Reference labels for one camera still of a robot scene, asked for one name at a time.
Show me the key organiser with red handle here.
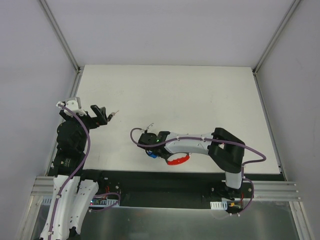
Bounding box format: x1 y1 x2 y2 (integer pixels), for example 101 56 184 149
160 152 190 166

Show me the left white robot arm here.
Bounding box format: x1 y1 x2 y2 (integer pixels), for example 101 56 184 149
39 101 109 240

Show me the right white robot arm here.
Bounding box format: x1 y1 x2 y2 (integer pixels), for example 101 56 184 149
137 127 245 200

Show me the key with black head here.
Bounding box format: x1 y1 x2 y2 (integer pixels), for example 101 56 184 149
107 110 119 122

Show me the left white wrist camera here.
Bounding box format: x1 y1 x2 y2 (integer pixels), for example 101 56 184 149
56 97 87 117

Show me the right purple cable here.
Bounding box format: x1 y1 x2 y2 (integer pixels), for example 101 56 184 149
129 127 266 217

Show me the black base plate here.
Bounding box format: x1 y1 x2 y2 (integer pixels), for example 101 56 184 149
48 168 286 208

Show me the left aluminium frame post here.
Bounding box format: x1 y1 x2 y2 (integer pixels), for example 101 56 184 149
37 0 82 74

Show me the aluminium frame post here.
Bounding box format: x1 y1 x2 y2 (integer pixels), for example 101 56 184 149
37 0 82 74
252 0 305 75

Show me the right white cable duct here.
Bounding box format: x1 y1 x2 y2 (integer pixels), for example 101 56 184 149
210 201 228 211

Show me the white cable duct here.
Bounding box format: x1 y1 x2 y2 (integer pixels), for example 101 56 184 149
210 201 228 211
41 196 120 208

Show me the left white cable duct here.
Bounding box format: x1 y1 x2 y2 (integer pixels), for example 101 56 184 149
41 196 120 208

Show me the right aluminium frame post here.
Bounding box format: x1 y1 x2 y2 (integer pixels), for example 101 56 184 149
252 0 305 75

